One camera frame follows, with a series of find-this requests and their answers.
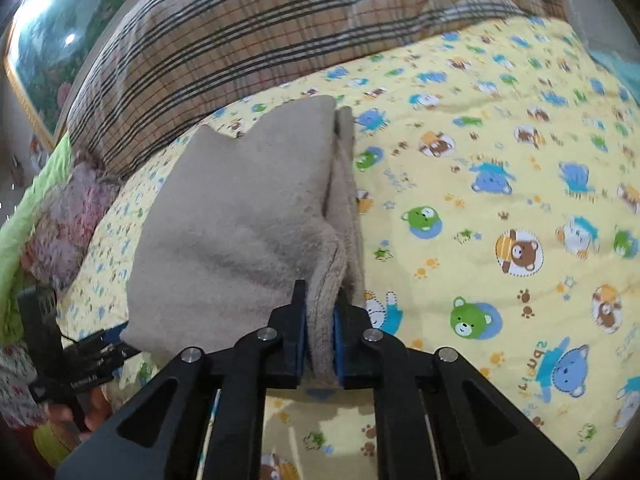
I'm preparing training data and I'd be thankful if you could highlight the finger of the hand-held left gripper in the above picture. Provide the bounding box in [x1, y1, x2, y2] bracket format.
[75, 325, 129, 350]
[80, 342, 143, 367]

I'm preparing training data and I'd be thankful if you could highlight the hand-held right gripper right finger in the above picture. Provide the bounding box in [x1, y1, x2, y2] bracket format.
[332, 292, 581, 480]

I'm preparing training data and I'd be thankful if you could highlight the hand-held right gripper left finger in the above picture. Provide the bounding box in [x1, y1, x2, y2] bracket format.
[55, 280, 308, 480]

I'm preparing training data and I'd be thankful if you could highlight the beige knitted sweater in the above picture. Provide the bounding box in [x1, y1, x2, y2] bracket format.
[125, 94, 367, 391]

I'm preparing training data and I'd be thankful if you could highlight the person's left hand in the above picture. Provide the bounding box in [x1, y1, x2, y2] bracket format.
[47, 387, 110, 437]

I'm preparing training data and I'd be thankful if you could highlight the pink floral cloth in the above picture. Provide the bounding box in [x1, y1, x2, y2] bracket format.
[20, 160, 123, 286]

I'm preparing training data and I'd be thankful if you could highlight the light green blanket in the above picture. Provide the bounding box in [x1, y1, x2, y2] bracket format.
[0, 132, 76, 291]

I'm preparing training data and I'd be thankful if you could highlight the yellow bear-print bed sheet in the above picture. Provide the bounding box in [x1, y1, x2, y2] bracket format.
[52, 15, 640, 480]

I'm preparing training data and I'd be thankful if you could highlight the gold-framed flower painting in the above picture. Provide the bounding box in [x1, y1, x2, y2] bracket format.
[4, 0, 181, 146]

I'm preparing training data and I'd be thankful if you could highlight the plaid brown pillow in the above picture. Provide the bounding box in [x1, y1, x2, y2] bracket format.
[65, 0, 568, 176]

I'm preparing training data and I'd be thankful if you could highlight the teal cloth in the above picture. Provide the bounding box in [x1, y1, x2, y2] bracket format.
[590, 47, 640, 86]

